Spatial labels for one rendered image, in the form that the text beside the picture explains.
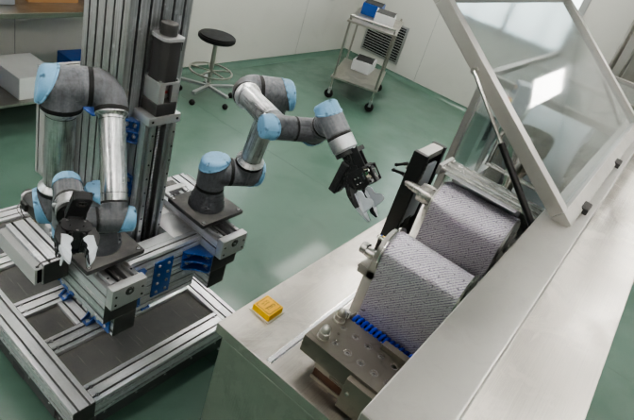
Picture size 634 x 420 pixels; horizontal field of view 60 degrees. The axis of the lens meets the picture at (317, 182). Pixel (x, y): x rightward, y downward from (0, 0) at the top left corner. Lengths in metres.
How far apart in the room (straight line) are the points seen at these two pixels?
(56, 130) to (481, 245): 1.29
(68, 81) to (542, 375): 1.37
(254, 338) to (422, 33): 6.22
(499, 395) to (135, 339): 1.82
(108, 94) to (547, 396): 1.33
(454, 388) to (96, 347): 2.00
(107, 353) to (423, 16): 6.04
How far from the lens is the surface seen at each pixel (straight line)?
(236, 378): 1.77
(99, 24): 2.01
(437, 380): 0.69
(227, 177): 2.20
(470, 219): 1.67
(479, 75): 1.16
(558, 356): 1.22
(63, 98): 1.69
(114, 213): 1.64
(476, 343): 0.77
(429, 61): 7.50
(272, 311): 1.75
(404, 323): 1.61
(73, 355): 2.51
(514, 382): 1.10
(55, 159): 1.81
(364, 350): 1.59
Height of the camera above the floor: 2.11
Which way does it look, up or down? 29 degrees down
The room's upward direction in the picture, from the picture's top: 18 degrees clockwise
